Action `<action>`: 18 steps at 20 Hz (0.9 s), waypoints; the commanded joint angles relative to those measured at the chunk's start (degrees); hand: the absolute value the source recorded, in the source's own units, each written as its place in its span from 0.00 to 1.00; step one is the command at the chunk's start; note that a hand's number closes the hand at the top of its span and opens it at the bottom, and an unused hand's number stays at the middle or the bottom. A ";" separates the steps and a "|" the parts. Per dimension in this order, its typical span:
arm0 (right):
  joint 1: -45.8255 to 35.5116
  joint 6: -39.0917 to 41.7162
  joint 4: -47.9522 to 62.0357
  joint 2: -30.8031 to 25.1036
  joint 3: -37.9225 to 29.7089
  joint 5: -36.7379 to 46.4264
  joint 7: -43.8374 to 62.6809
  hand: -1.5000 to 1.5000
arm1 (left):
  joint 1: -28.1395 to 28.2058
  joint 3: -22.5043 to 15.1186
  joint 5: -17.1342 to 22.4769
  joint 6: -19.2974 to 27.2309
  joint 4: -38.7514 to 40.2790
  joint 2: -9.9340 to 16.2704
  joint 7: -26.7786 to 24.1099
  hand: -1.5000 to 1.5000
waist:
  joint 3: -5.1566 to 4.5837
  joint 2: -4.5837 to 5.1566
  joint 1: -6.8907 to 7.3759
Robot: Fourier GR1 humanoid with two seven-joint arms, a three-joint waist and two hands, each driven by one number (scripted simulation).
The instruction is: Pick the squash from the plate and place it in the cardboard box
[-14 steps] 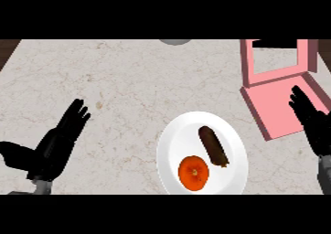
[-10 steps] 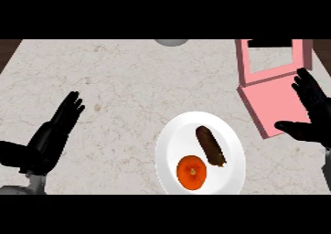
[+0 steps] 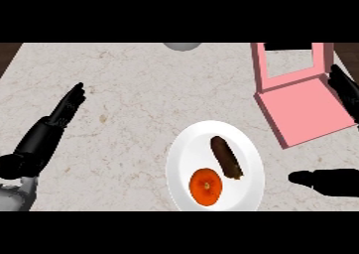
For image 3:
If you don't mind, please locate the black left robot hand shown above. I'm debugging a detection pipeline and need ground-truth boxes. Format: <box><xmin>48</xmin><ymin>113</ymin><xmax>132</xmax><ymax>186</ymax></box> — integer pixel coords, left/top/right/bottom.
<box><xmin>0</xmin><ymin>81</ymin><xmax>89</xmax><ymax>181</ymax></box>

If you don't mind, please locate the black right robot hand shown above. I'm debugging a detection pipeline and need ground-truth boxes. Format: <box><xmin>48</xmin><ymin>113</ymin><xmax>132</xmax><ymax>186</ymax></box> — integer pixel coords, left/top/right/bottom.
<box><xmin>287</xmin><ymin>63</ymin><xmax>359</xmax><ymax>198</ymax></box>

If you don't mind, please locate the pink open cardboard box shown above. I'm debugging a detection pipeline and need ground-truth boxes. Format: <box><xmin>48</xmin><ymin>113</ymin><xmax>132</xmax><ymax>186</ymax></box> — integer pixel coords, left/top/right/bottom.
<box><xmin>250</xmin><ymin>43</ymin><xmax>359</xmax><ymax>150</ymax></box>

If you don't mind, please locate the white oval plate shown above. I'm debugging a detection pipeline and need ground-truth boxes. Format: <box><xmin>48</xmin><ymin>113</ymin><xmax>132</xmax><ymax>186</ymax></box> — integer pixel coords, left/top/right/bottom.
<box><xmin>166</xmin><ymin>120</ymin><xmax>268</xmax><ymax>212</ymax></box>

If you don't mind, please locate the orange round squash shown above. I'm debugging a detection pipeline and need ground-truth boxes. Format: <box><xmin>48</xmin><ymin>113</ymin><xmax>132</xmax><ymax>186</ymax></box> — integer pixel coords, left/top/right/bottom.
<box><xmin>188</xmin><ymin>168</ymin><xmax>225</xmax><ymax>207</ymax></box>

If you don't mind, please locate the grey round object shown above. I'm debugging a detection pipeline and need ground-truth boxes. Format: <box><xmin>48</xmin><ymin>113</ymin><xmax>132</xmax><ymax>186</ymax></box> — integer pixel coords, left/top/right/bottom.
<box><xmin>161</xmin><ymin>43</ymin><xmax>204</xmax><ymax>53</ymax></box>

